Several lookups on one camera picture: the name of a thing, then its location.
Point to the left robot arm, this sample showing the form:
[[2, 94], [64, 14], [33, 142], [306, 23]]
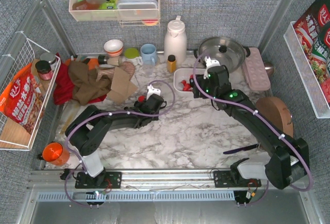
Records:
[[88, 130]]

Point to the clear glass cup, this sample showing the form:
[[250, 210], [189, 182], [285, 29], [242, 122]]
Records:
[[148, 69]]

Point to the red coffee capsule top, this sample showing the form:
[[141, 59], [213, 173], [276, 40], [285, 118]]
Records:
[[141, 98]]

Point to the brown cardboard piece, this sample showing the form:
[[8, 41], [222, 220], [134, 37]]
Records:
[[121, 87]]

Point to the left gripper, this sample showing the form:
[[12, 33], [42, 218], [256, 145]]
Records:
[[141, 103]]

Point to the orange plate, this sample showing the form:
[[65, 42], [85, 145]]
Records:
[[92, 63]]

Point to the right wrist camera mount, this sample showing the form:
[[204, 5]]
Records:
[[209, 64]]

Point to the steel ladle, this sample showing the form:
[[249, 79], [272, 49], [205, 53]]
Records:
[[269, 67]]

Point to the clear plastic food container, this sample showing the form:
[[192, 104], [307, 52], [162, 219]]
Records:
[[137, 9]]

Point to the white thermos jug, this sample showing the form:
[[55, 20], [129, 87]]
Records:
[[175, 40]]

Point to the blue mug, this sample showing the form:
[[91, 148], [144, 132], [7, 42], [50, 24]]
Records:
[[149, 54]]

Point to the white right wall basket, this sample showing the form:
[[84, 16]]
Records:
[[314, 92]]

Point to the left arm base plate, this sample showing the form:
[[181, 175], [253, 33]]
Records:
[[107, 179]]

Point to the striped pink towel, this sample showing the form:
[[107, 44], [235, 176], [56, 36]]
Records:
[[107, 71]]

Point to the white plastic storage basket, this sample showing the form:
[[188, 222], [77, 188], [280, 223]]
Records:
[[182, 74]]

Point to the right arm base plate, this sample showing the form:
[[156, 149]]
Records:
[[225, 179]]

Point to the red lid jar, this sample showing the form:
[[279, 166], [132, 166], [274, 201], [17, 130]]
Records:
[[44, 70]]

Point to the green lid cup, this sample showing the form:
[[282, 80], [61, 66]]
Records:
[[132, 55]]

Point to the red capsule number two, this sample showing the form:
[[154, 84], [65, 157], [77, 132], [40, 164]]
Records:
[[187, 88]]

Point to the black bottle cap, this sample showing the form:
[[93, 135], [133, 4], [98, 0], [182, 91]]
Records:
[[102, 59]]

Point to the red seasoning packet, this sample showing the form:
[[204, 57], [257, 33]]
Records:
[[312, 30]]

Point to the orange striped bowl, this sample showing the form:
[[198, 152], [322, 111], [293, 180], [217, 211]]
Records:
[[113, 47]]

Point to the steel pot with lid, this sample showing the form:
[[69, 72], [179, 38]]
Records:
[[225, 50]]

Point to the orange juice bottle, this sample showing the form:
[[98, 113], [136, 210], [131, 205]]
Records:
[[171, 63]]

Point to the silver lid jar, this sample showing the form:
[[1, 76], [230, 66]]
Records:
[[50, 58]]

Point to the red coffee capsule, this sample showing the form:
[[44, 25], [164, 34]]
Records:
[[183, 83], [141, 98]]

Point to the red cloth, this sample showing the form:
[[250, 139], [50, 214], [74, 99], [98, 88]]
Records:
[[64, 88]]

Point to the white wire side basket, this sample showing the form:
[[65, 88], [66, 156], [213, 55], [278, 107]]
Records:
[[14, 136]]

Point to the pink egg tray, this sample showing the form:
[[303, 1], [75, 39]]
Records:
[[254, 70]]

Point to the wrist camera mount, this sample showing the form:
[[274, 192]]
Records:
[[209, 64], [151, 90]]

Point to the purple knife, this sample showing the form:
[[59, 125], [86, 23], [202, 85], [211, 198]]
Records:
[[247, 148]]

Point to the round wooden cutting board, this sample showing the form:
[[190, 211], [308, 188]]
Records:
[[276, 111]]

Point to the orange snack bag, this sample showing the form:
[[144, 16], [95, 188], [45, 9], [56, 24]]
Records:
[[20, 101]]

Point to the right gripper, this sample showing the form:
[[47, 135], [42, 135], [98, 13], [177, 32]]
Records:
[[197, 85]]

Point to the brown cloth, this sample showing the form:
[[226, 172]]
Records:
[[86, 87]]

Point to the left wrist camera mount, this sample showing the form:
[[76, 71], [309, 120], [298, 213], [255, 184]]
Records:
[[151, 90]]

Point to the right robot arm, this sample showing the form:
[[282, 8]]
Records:
[[289, 157]]

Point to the cream wall basket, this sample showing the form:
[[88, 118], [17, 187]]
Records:
[[88, 10]]

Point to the orange mug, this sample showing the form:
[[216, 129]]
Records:
[[54, 153]]

